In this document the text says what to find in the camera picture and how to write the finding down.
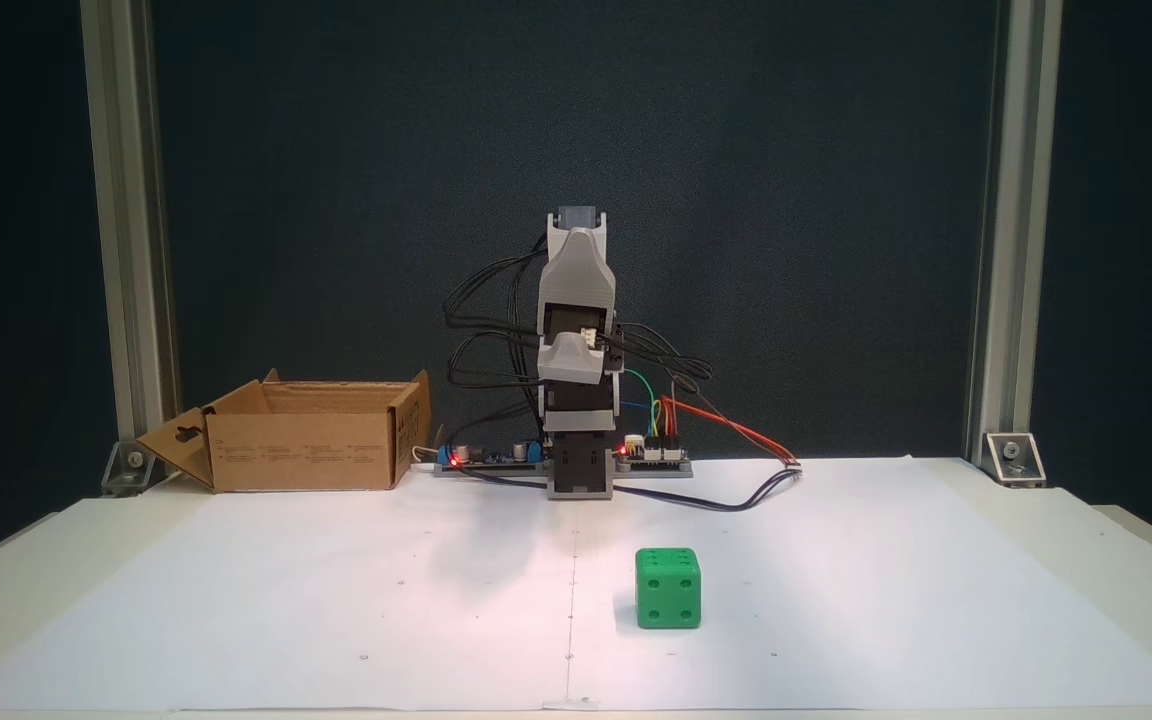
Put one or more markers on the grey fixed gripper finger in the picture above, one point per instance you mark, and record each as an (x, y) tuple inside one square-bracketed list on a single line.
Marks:
[(568, 362)]

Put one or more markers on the green die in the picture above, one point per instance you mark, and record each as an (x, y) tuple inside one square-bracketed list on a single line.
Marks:
[(668, 590)]

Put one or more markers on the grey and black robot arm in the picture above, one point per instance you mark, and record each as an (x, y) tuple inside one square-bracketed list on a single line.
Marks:
[(576, 265)]

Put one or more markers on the blue circuit board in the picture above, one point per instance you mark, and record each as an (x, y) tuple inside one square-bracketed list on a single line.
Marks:
[(491, 456)]

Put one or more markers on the open cardboard box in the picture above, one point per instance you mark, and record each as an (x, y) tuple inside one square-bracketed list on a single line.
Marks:
[(306, 450)]

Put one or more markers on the metal corner bracket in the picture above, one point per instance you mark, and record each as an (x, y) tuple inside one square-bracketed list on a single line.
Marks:
[(131, 470), (1014, 458)]

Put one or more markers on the aluminium frame post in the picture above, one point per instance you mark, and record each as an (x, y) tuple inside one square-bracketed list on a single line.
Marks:
[(131, 220), (1016, 220)]

